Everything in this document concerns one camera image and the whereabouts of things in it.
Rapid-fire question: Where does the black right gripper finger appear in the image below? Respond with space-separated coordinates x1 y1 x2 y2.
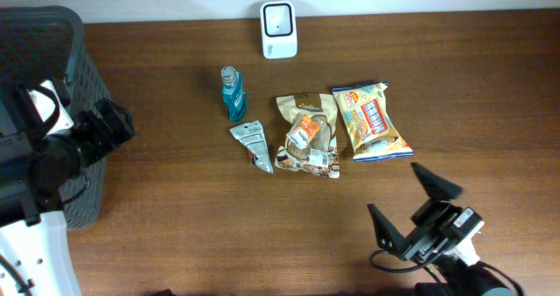
367 204 406 256
410 162 463 201

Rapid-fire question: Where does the yellow snack bag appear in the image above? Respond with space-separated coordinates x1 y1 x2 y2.
332 82 414 162

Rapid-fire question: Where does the orange white small box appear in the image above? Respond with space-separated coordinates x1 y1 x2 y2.
286 114 320 149

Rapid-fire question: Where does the silver triangular snack packet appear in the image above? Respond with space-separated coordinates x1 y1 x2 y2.
229 121 274 174

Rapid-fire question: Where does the teal mouthwash bottle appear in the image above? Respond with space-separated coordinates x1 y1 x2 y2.
221 67 247 122

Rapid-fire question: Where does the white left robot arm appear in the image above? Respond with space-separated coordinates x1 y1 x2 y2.
1 80 135 295

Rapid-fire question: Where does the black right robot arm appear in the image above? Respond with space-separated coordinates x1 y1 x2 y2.
367 162 524 295

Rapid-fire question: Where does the white barcode scanner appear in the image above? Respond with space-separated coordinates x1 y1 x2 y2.
260 1 298 60

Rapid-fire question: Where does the grey plastic lattice basket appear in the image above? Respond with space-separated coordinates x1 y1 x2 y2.
1 6 111 230

